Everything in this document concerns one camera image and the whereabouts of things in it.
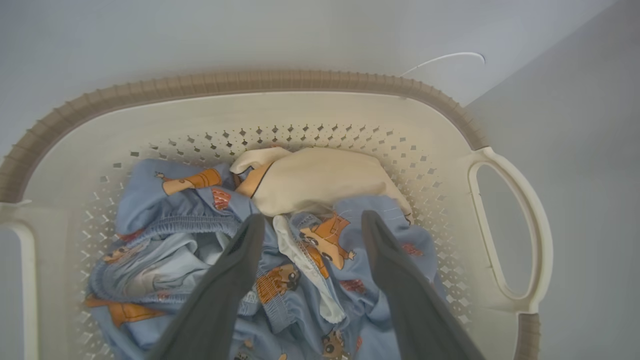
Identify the round white filter cover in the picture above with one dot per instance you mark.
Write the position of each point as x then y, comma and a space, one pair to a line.
445, 62

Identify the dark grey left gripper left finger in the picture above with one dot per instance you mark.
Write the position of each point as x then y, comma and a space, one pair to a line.
225, 295

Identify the white front-load washing machine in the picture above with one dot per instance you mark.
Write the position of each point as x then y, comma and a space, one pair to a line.
250, 35

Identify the blue cartoon print top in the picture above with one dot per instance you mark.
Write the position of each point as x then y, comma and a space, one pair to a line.
360, 300

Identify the blue cartoon print pants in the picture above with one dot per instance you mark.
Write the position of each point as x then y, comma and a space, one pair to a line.
165, 210

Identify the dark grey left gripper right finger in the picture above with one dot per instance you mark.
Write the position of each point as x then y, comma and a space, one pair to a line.
410, 305

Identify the cream perforated laundry basket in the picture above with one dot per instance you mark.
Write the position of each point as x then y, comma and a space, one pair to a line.
350, 112

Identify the cream cloth garment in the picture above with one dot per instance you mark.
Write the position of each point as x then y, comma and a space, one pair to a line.
320, 180

